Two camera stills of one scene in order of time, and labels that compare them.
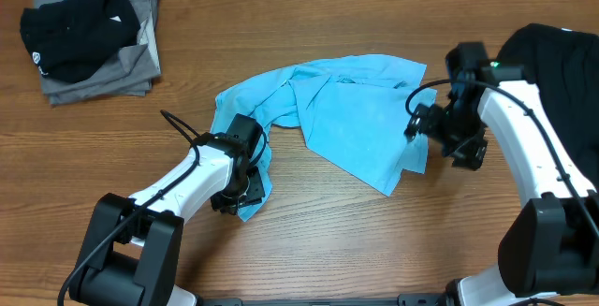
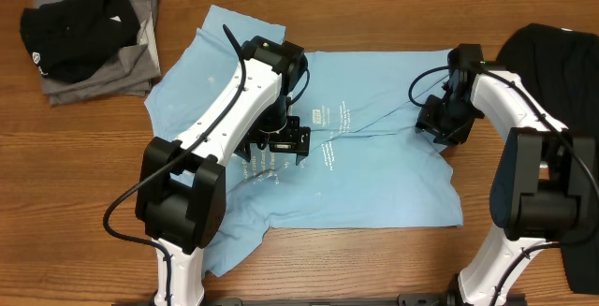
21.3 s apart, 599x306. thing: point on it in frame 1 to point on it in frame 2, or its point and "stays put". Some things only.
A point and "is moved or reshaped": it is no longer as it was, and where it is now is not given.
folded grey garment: x=134 y=72 stays put
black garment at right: x=562 y=64 stays put
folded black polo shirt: x=69 y=37 stays put
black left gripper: x=255 y=195 to x=296 y=139
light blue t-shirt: x=353 y=110 is moved or reshaped
